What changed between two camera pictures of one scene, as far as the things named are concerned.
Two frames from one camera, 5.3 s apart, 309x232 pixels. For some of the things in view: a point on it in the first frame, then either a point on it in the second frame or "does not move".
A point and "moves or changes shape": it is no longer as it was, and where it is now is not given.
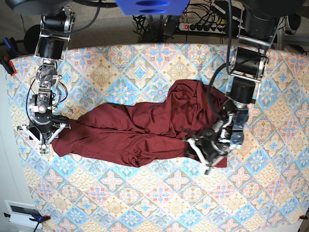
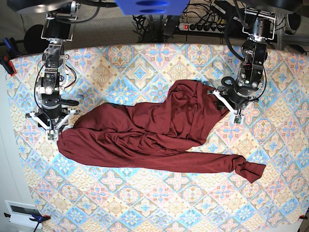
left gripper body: x=41 y=125 to x=52 y=107
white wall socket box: x=21 y=212 does not move
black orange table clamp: x=5 y=60 does not move
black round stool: x=31 y=38 does not move
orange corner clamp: x=303 y=217 does not move
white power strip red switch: x=188 y=26 does not move
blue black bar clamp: x=38 y=218 does not move
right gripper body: x=212 y=146 to x=236 y=91
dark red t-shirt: x=154 y=130 moves or changes shape
